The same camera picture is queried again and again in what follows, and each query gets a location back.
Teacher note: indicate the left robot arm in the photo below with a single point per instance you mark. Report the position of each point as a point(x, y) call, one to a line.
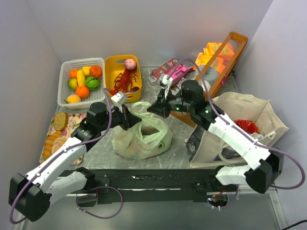
point(32, 194)

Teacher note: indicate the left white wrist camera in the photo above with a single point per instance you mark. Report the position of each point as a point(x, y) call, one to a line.
point(119, 99)

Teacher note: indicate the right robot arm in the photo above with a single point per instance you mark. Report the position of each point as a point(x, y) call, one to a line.
point(263, 165)

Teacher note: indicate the yellow toy corn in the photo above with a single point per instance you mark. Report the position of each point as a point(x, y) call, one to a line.
point(81, 79)

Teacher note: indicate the large red snack bag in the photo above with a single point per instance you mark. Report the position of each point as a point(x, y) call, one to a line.
point(248, 126)

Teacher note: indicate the pink toy onion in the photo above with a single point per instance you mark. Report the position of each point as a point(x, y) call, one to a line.
point(130, 64)

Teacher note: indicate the yellow toy mango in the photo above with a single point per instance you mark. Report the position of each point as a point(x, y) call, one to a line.
point(73, 99)

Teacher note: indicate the yellow plastic bin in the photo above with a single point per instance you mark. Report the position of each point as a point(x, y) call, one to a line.
point(117, 63)

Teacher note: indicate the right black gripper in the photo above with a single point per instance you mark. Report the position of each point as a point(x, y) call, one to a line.
point(164, 105)

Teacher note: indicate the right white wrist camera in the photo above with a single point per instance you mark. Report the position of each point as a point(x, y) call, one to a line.
point(166, 83)

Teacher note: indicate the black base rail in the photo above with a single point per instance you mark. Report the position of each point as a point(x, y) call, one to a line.
point(153, 185)

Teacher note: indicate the toy orange fruit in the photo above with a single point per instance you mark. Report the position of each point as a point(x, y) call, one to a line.
point(83, 92)

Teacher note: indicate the dark red box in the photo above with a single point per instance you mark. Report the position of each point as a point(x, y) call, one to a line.
point(163, 69)

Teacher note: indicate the floral bread tray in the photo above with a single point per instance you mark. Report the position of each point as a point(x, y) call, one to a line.
point(56, 139)

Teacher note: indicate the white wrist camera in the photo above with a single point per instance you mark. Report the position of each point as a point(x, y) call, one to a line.
point(119, 99)
point(166, 83)

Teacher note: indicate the white plastic fruit basket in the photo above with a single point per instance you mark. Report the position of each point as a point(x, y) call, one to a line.
point(68, 82)

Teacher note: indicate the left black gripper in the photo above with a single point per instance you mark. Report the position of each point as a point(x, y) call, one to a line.
point(124, 118)

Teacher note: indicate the orange toy pumpkin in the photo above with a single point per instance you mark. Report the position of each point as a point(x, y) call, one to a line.
point(96, 71)

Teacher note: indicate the orange cracker boxes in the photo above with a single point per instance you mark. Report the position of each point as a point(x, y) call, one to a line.
point(219, 63)

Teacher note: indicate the wooden snack tray box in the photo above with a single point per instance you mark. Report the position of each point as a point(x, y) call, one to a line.
point(240, 41)

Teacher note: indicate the pink box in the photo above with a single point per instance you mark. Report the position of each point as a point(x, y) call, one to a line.
point(178, 74)

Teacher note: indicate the beige canvas tote bag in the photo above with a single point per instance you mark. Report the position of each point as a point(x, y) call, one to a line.
point(208, 150)

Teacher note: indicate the toy bread slice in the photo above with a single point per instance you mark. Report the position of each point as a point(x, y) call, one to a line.
point(60, 121)

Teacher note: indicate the red toy lobster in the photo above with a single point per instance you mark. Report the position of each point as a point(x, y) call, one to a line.
point(124, 81)

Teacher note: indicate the light green plastic bag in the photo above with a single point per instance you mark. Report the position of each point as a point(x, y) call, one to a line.
point(148, 138)

